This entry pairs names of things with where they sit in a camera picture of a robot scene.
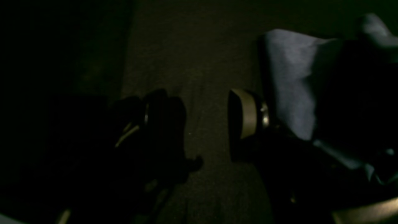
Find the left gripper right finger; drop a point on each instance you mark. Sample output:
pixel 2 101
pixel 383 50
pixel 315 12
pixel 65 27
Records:
pixel 248 119

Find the black table cloth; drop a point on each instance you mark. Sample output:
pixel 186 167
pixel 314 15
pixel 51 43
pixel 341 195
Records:
pixel 65 63

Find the blue grey t-shirt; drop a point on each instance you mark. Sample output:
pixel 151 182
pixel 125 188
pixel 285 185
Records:
pixel 339 95

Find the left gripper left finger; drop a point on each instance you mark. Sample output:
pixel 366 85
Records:
pixel 151 134

